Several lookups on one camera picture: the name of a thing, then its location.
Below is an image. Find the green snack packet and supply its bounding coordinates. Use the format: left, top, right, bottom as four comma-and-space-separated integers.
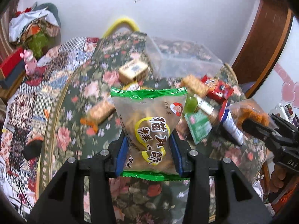
184, 111, 212, 145

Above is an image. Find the clear plastic storage bin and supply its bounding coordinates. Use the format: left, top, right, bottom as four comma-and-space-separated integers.
144, 35, 223, 79

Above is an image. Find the brown wooden door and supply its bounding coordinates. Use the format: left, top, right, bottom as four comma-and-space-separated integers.
232, 0, 293, 98

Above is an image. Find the blue white snack bag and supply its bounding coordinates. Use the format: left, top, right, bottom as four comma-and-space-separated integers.
218, 100, 244, 146

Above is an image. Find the right hand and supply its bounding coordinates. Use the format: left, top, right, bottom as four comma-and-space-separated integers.
269, 164, 287, 193

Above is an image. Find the pink plush toy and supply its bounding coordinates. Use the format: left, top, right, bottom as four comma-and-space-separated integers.
20, 50, 37, 76

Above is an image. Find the orange rice cracker pack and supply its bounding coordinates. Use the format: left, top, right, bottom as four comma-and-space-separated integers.
80, 100, 115, 133

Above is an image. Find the red gift box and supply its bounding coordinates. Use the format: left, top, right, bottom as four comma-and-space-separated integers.
1, 46, 24, 80

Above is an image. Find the dark floral blanket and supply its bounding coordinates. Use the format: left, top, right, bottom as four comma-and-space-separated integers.
28, 32, 271, 223

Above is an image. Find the yellow foam tube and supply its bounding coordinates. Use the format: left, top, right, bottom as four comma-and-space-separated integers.
102, 17, 140, 38

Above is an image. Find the orange fried snack bag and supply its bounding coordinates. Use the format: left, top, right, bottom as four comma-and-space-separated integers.
227, 99, 277, 132

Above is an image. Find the green-trim cat-ear snack bag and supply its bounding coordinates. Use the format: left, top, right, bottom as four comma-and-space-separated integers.
110, 87, 187, 175

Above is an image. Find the beige biscuit box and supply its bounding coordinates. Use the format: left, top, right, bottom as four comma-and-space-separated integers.
118, 59, 149, 84

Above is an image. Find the crispy rice cake pack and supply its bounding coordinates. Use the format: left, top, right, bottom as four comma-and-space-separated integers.
180, 74, 209, 98

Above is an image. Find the red snack packet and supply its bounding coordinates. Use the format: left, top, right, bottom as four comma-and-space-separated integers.
201, 75, 234, 104

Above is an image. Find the pile of clothes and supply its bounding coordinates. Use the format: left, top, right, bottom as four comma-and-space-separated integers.
8, 3, 61, 59

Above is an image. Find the patchwork checkered quilt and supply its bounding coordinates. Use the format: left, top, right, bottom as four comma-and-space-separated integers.
1, 37, 100, 218

